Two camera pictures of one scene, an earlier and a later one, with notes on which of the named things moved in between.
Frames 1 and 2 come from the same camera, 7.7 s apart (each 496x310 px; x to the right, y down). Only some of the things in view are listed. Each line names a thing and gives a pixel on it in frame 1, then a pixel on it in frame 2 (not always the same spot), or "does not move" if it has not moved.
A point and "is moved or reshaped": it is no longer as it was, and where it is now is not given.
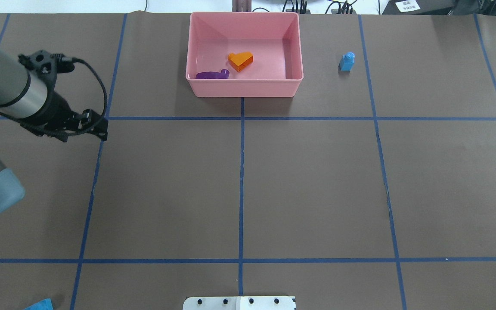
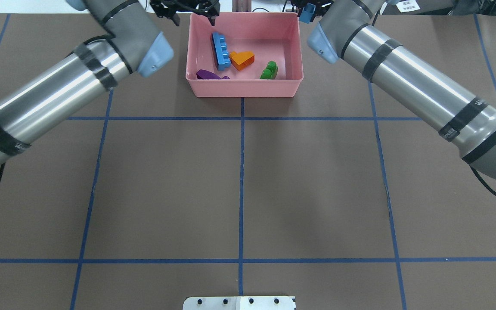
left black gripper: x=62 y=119 -> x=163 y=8
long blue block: x=44 y=304 -> x=221 y=51
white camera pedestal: x=240 y=303 does not move
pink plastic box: x=274 y=38 does not move
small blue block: x=347 y=61 is moved or reshaped
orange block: x=240 y=61 does not move
